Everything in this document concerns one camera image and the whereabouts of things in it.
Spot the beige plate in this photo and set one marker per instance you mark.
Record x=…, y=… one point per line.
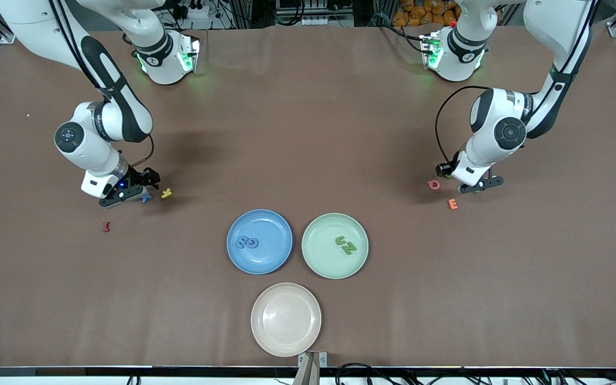
x=285, y=320

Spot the blue plate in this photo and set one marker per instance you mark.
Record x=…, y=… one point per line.
x=265, y=262

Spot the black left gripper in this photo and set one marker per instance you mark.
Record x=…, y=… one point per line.
x=443, y=169

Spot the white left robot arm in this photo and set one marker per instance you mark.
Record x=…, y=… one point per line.
x=482, y=155

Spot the light green plate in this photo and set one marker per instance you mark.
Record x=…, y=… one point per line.
x=324, y=262

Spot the green foam letter U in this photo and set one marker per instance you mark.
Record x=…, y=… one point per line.
x=340, y=241

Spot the black table edge rail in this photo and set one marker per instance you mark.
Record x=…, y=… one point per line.
x=126, y=371

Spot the red foam letter Q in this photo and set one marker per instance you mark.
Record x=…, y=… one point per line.
x=430, y=185

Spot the yellow foam letter Y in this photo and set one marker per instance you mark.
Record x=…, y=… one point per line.
x=166, y=193

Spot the orange foam letter E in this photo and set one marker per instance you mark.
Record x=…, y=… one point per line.
x=453, y=203

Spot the blue foam letter E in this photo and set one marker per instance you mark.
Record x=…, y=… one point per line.
x=242, y=244

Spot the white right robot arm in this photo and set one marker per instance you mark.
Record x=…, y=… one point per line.
x=94, y=155

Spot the white power strip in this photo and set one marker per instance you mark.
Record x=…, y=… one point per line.
x=198, y=9
x=313, y=21

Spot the bag of orange fruit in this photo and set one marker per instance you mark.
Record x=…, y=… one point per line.
x=420, y=13

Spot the blue foam letter X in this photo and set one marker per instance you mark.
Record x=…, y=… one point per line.
x=146, y=199

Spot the blue foam letter G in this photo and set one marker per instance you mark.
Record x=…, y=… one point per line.
x=249, y=243

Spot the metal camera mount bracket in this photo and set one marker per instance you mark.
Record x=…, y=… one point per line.
x=312, y=363

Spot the green foam letter N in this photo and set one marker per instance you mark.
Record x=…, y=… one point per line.
x=348, y=248

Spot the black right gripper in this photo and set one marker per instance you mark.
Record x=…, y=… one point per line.
x=140, y=176

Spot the brown table cover sheet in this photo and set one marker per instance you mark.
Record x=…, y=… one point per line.
x=308, y=133

